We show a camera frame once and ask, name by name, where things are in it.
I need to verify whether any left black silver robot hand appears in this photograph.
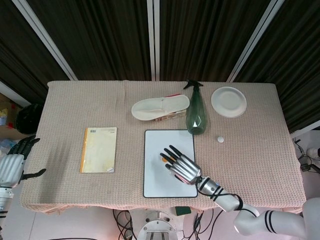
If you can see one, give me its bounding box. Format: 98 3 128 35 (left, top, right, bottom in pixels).
0 134 48 188

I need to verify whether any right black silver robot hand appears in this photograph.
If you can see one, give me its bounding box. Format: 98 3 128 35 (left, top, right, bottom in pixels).
159 144 202 186

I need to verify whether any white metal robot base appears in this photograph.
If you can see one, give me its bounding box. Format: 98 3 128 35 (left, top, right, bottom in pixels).
136 208 185 240

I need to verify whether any black-framed white magnetic board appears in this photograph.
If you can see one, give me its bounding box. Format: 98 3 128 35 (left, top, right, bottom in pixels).
143 129 199 199

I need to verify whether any brown cardboard box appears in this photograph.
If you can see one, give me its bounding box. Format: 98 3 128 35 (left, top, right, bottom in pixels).
0 92 30 141

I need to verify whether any dark green block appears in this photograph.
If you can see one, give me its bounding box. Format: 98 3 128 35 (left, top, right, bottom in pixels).
174 206 192 217

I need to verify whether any black round bin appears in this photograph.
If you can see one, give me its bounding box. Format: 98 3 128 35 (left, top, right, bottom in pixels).
15 103 45 136

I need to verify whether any green plastic spray bottle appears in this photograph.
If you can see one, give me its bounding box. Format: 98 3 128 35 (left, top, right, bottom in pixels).
183 79 207 136

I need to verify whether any white disposable slipper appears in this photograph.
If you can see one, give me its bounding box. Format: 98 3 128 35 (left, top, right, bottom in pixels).
131 94 191 122

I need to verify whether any white paper plate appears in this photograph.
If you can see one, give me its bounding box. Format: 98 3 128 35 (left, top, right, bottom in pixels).
210 86 248 118

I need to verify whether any yellow notebook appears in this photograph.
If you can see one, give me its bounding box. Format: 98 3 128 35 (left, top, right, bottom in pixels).
79 126 118 174

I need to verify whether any beige waffle tablecloth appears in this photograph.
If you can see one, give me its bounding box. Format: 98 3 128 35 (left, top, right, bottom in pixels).
19 79 307 216

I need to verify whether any dark pleated curtain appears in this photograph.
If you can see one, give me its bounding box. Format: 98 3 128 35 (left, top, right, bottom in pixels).
158 0 272 82
0 0 72 107
233 0 320 133
26 0 153 81

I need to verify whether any white rounded device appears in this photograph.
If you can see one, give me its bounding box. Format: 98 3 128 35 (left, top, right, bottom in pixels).
306 147 320 159

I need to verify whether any black floor cable bundle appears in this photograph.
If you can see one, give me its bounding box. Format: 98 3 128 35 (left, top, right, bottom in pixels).
191 209 214 240
112 208 138 240

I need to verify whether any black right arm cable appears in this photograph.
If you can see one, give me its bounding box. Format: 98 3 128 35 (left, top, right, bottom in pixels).
196 176 245 213

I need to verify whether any white frame rail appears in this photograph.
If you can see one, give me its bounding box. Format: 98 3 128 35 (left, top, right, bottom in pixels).
291 121 320 137
0 81 31 108

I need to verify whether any white frame post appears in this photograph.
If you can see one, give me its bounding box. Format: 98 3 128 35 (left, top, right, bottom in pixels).
226 0 286 83
146 0 161 82
11 0 78 81

